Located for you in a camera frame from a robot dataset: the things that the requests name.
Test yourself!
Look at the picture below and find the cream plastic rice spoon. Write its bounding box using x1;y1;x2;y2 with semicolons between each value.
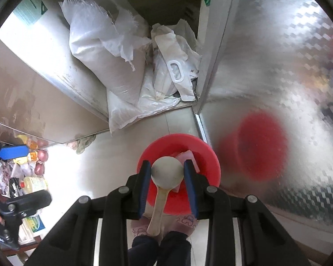
147;156;184;237

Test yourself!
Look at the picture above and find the person's right leg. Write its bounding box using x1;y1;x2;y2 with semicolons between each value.
158;231;192;266

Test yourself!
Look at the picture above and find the person's leg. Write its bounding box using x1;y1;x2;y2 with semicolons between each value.
128;235;163;266
158;231;192;266

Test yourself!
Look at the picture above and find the patterned steel cabinet door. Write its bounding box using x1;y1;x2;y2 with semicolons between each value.
196;0;333;229

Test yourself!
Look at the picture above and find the pink patterned slipper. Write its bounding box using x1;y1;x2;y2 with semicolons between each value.
131;219;150;237
162;215;199;237

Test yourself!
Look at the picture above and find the white bag with handle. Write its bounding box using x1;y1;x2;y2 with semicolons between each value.
151;19;203;102

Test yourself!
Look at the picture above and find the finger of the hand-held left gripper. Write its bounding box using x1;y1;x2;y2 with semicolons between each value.
6;190;53;217
0;140;28;169

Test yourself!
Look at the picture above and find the red plastic basin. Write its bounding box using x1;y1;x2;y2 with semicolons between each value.
137;134;221;215

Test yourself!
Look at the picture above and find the plain steel cabinet panel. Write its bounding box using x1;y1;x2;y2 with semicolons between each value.
0;0;111;145

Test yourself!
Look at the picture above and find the yellow cooking oil bottle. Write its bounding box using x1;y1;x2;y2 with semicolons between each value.
19;177;49;194

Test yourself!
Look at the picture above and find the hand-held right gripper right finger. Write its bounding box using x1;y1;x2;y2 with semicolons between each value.
183;159;311;266

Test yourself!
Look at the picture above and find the black snack packet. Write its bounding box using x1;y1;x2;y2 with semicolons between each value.
9;178;24;197

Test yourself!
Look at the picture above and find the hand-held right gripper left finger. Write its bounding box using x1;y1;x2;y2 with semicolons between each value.
24;160;152;266

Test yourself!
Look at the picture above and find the white woven sack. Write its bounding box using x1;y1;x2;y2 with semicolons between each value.
59;0;152;106

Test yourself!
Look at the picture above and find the green white packet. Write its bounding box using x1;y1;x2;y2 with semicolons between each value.
18;213;46;241

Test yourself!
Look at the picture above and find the person's left leg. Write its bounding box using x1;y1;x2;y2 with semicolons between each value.
128;235;163;266

